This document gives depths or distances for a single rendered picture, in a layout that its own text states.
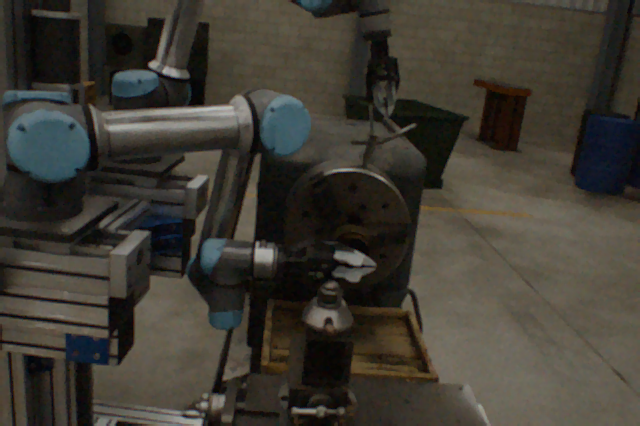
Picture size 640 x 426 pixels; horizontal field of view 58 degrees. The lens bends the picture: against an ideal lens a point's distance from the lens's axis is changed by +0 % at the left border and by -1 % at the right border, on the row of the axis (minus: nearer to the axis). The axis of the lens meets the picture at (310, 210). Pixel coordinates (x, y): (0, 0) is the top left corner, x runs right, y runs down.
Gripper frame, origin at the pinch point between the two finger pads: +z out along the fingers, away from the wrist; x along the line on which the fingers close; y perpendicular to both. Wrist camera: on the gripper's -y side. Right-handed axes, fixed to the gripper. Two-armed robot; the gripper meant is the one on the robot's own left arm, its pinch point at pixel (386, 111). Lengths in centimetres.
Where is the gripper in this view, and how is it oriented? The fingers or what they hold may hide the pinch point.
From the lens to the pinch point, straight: 157.4
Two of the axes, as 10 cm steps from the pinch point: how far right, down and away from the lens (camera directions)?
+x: 9.9, -1.7, -0.3
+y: 0.2, 3.0, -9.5
